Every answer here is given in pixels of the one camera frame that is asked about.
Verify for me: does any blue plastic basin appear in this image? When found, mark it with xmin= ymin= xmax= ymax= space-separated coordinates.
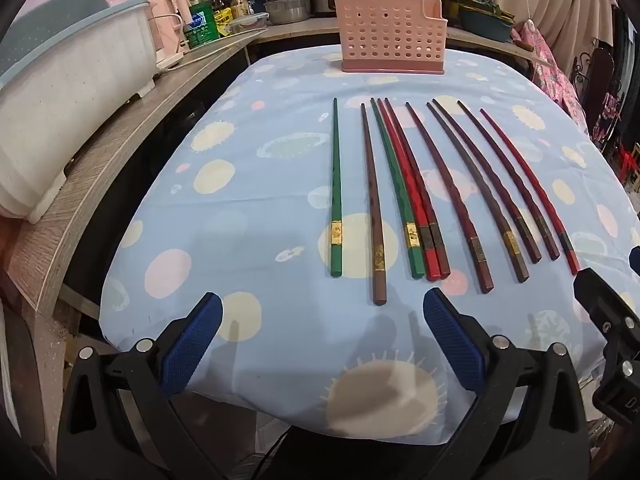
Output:
xmin=457 ymin=9 xmax=516 ymax=43

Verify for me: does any pink electric kettle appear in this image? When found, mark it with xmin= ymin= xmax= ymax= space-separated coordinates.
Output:
xmin=146 ymin=0 xmax=193 ymax=68

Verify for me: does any blue spotted tablecloth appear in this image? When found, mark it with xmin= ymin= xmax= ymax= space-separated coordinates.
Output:
xmin=99 ymin=44 xmax=640 ymax=451

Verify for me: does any white power cable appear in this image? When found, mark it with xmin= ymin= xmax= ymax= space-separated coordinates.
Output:
xmin=155 ymin=25 xmax=271 ymax=78

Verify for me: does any dark brown gold-banded chopstick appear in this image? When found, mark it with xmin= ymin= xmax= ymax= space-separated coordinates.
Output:
xmin=426 ymin=102 xmax=531 ymax=284

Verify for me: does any dark red chopstick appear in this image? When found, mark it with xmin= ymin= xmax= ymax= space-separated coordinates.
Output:
xmin=384 ymin=97 xmax=452 ymax=279
xmin=457 ymin=100 xmax=561 ymax=262

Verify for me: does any green chopstick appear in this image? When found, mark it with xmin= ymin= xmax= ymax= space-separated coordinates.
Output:
xmin=329 ymin=97 xmax=344 ymax=278
xmin=370 ymin=97 xmax=426 ymax=281

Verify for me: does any pink floral garment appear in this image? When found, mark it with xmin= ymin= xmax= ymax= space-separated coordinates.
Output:
xmin=520 ymin=20 xmax=588 ymax=131

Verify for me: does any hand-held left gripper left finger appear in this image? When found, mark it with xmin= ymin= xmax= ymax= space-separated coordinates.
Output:
xmin=57 ymin=292 xmax=223 ymax=480

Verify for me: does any green plastic bottle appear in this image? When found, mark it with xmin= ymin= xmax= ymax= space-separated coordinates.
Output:
xmin=182 ymin=0 xmax=221 ymax=50

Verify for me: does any maroon chopstick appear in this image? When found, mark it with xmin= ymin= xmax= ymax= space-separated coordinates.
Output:
xmin=432 ymin=98 xmax=543 ymax=265
xmin=405 ymin=101 xmax=495 ymax=294

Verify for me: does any dark metal chair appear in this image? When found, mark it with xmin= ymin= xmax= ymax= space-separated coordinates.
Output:
xmin=570 ymin=37 xmax=617 ymax=151

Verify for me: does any pink perforated utensil holder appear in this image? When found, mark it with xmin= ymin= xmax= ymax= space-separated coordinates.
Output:
xmin=333 ymin=0 xmax=449 ymax=77

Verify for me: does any small steel pot with lid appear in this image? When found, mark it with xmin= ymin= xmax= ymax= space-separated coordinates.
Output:
xmin=264 ymin=0 xmax=312 ymax=26

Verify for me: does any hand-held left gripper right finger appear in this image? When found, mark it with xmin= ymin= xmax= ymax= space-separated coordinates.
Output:
xmin=424 ymin=288 xmax=591 ymax=480

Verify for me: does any beige curtain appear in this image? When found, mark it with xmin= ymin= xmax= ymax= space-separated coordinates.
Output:
xmin=492 ymin=0 xmax=618 ymax=76

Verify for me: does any clear food container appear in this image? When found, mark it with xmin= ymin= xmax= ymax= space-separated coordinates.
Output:
xmin=217 ymin=12 xmax=269 ymax=37

